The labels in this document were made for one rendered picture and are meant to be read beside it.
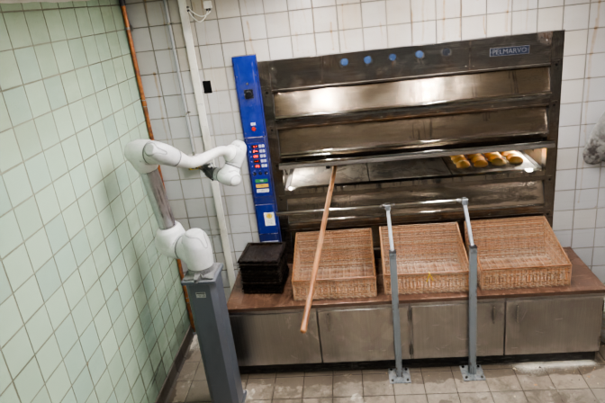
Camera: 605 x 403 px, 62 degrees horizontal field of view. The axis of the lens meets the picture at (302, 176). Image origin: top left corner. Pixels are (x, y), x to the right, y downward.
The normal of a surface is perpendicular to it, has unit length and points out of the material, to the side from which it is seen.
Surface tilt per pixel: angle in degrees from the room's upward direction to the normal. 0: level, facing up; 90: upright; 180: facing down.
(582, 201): 90
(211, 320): 90
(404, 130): 70
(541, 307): 91
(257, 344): 90
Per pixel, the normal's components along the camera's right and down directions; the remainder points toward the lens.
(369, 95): -0.10, 0.00
